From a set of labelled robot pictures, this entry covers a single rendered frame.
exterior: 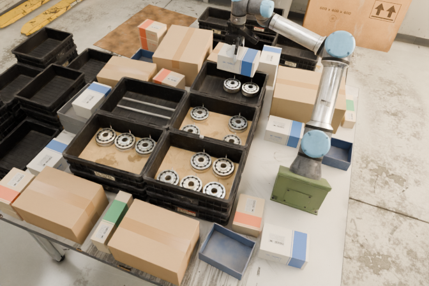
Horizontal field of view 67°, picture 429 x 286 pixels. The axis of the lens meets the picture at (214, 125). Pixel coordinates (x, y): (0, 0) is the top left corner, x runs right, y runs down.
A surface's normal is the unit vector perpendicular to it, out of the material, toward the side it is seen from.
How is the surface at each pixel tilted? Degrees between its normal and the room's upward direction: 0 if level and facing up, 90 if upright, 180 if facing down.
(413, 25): 90
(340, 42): 37
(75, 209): 0
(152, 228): 0
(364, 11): 77
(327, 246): 0
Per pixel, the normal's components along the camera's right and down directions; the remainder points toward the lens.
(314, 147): -0.29, 0.12
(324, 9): -0.31, 0.51
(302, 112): -0.24, 0.71
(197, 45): 0.03, -0.68
